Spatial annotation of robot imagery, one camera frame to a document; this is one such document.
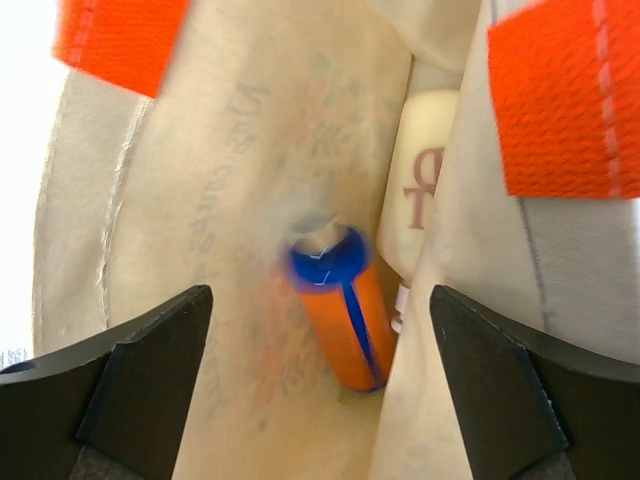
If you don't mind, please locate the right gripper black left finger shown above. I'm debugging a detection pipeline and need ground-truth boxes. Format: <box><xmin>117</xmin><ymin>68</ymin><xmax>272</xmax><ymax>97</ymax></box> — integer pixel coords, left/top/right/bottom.
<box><xmin>1</xmin><ymin>285</ymin><xmax>213</xmax><ymax>479</ymax></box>

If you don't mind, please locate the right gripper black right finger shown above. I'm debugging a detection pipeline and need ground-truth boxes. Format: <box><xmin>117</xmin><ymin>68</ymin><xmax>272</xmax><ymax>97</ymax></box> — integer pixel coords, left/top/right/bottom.
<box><xmin>430</xmin><ymin>285</ymin><xmax>639</xmax><ymax>479</ymax></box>

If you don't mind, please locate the orange tube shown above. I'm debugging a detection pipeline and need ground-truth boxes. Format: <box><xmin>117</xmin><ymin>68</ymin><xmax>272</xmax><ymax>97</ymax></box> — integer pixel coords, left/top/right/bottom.
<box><xmin>284</xmin><ymin>219</ymin><xmax>396</xmax><ymax>392</ymax></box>

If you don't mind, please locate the canvas tote bag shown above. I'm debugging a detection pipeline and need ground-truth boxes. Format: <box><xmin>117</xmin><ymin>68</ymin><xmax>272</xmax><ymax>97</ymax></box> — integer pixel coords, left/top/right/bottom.
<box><xmin>33</xmin><ymin>1</ymin><xmax>639</xmax><ymax>479</ymax></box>

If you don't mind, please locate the cream lotion pump bottle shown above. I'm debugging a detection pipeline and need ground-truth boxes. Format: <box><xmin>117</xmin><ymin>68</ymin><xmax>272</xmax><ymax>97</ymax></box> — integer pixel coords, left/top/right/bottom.
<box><xmin>376</xmin><ymin>89</ymin><xmax>459</xmax><ymax>332</ymax></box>

